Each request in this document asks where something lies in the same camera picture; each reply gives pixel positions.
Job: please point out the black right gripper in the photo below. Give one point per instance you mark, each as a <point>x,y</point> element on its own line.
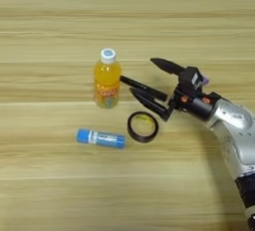
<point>199,105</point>

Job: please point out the orange juice bottle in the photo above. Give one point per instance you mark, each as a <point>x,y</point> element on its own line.
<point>107,82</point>

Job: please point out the black tape roll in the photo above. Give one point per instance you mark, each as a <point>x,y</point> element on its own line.
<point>130,130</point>

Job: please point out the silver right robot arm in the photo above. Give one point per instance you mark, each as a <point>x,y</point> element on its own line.
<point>235,135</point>

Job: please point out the black marker pen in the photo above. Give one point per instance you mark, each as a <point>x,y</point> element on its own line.
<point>127,80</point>

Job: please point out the blue glue stick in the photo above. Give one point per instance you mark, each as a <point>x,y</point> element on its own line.
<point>99,138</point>

